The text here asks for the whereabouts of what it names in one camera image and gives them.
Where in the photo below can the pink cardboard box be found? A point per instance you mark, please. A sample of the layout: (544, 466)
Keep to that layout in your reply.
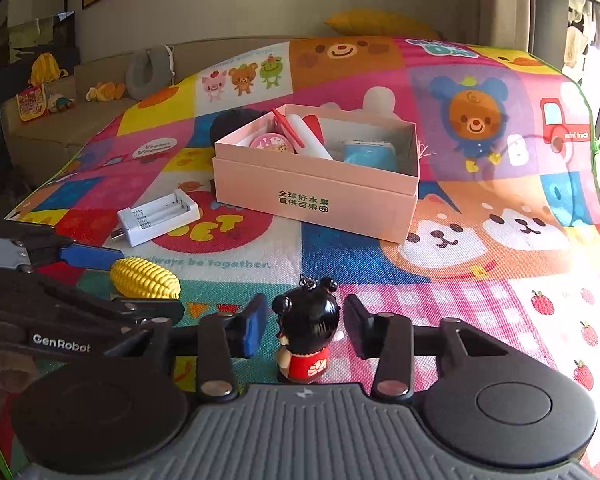
(310, 195)

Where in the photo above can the white battery charger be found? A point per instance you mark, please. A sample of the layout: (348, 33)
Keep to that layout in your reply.
(150, 220)

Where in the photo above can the colourful printed play mat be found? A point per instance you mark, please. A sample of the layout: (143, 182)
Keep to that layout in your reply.
(480, 160)

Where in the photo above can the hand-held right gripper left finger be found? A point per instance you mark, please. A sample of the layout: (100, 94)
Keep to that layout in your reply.
(255, 327)

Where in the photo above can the grey neck pillow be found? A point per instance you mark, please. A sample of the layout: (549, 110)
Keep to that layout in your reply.
(140, 72)

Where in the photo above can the red and yellow bag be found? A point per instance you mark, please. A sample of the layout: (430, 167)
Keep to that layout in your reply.
(32, 102)

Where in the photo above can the yellow plush toy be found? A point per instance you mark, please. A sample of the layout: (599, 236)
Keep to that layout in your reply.
(44, 67)

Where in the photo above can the yellow pillow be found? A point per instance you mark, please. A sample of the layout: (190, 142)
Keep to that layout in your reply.
(380, 24)

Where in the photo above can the white toy rocket red fins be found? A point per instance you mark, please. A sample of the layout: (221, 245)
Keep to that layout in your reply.
(305, 137)

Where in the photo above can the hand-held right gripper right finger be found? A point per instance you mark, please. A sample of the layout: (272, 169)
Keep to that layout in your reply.
(357, 330)

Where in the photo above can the pudding cup toy pink lid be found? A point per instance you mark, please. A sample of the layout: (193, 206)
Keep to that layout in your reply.
(272, 144)

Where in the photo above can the blue and white packet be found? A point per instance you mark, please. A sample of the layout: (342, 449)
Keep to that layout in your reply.
(370, 160)

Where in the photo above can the yellow corn toy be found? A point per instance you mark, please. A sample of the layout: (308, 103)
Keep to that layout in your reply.
(147, 280)

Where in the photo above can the orange plush toy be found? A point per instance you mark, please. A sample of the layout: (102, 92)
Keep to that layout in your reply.
(107, 92)

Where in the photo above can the beige sofa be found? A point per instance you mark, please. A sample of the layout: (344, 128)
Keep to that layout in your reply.
(55, 140)

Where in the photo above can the small brown toy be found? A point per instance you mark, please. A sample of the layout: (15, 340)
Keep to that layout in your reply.
(60, 104)

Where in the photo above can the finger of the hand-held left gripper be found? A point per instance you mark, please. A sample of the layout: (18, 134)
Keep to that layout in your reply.
(90, 256)
(130, 307)

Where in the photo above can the dark glass cabinet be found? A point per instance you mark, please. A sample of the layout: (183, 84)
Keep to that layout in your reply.
(25, 30)

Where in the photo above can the person's left hand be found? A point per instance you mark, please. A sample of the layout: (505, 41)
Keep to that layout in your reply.
(7, 377)

